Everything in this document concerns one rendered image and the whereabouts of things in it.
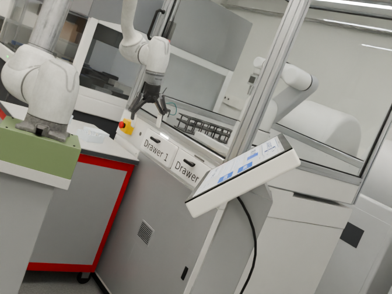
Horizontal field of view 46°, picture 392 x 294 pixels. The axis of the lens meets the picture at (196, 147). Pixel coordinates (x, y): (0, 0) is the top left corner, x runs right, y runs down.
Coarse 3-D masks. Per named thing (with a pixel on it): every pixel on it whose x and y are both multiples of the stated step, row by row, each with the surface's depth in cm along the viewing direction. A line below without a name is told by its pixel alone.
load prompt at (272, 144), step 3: (270, 141) 157; (273, 141) 152; (264, 144) 158; (267, 144) 153; (270, 144) 148; (273, 144) 144; (276, 144) 139; (264, 147) 149; (267, 147) 144; (270, 147) 140; (273, 147) 136; (276, 147) 132; (264, 150) 139; (267, 150) 135; (270, 150) 132; (264, 153) 132
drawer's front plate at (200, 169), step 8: (184, 152) 215; (176, 160) 218; (192, 160) 209; (192, 168) 208; (200, 168) 204; (208, 168) 200; (184, 176) 211; (192, 176) 207; (200, 176) 203; (192, 184) 205
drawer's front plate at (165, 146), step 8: (144, 136) 243; (152, 136) 237; (160, 136) 232; (152, 144) 236; (160, 144) 230; (168, 144) 225; (152, 152) 234; (160, 152) 229; (168, 152) 224; (176, 152) 222; (160, 160) 228; (168, 160) 223
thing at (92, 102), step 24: (96, 0) 271; (120, 0) 279; (144, 0) 287; (96, 24) 276; (120, 24) 285; (144, 24) 293; (0, 48) 401; (0, 72) 412; (0, 96) 397; (96, 96) 292; (96, 120) 300
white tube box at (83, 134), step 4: (76, 132) 239; (80, 132) 238; (84, 132) 237; (92, 132) 246; (96, 132) 249; (80, 136) 238; (84, 136) 237; (88, 136) 235; (92, 136) 238; (96, 136) 240; (100, 136) 243; (104, 136) 246; (84, 140) 236; (88, 140) 236; (92, 140) 239; (96, 140) 242; (100, 140) 244
